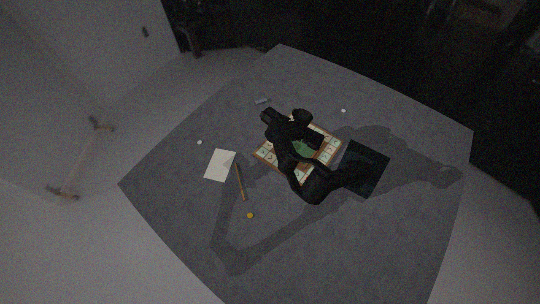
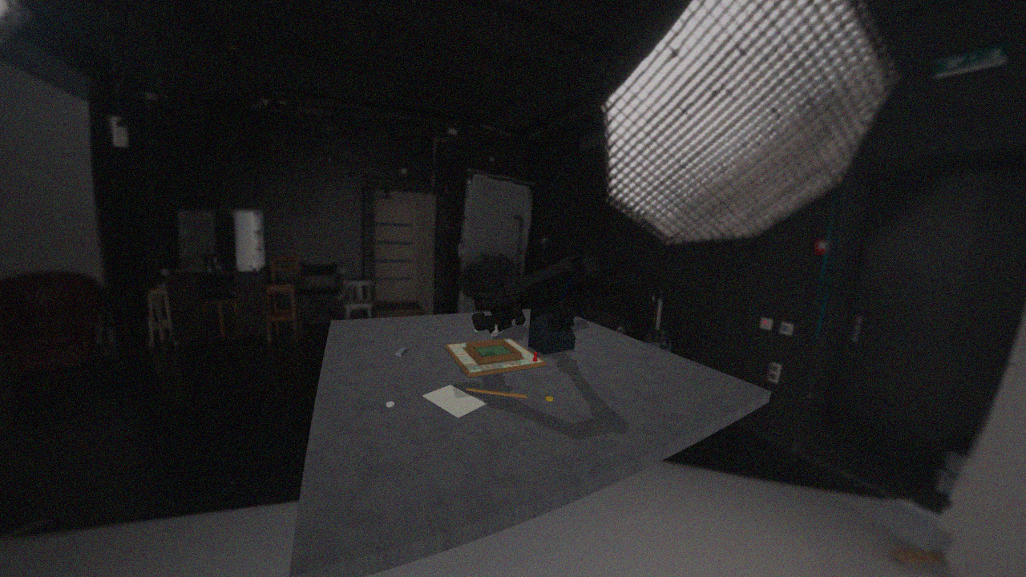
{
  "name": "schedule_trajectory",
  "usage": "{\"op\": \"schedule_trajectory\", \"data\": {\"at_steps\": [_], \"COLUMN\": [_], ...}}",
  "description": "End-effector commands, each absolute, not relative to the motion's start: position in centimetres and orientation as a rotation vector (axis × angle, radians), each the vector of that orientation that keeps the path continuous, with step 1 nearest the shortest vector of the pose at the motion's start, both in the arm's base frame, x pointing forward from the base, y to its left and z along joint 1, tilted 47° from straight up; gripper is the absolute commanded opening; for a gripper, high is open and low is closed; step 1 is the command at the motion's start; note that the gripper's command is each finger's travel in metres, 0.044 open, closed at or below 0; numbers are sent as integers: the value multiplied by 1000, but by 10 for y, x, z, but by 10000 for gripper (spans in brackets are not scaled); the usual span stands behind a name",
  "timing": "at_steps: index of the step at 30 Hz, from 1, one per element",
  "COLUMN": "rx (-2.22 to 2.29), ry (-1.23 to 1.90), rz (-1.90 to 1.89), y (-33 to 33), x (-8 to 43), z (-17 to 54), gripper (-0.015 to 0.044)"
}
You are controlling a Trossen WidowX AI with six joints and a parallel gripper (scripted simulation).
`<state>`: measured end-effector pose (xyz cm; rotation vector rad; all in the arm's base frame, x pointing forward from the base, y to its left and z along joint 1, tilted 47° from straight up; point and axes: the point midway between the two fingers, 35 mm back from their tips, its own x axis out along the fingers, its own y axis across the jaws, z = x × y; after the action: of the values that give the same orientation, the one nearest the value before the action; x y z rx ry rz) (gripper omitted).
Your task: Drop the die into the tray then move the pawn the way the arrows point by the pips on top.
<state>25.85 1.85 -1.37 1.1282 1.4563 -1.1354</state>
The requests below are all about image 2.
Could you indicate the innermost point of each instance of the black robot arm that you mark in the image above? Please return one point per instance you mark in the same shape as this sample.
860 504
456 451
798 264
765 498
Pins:
516 288

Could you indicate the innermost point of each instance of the beige flat rectangular panel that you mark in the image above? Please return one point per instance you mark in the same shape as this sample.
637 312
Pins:
454 400

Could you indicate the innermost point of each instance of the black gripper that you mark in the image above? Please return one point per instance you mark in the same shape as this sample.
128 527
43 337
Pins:
503 320

